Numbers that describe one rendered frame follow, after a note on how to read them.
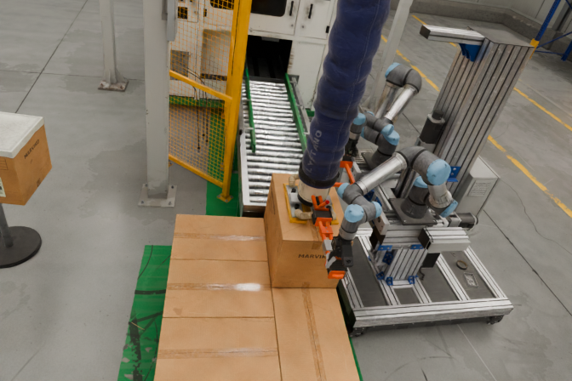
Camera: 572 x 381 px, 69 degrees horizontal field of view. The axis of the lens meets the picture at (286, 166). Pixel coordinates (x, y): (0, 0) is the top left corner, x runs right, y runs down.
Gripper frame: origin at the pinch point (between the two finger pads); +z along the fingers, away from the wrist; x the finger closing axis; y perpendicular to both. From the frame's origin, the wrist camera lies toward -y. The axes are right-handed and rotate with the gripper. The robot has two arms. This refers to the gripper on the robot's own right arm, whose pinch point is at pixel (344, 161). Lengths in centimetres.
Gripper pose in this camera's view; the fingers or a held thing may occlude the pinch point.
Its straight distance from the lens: 275.8
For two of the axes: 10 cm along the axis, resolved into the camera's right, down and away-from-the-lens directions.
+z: -1.7, 8.1, 5.7
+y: 1.2, 5.9, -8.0
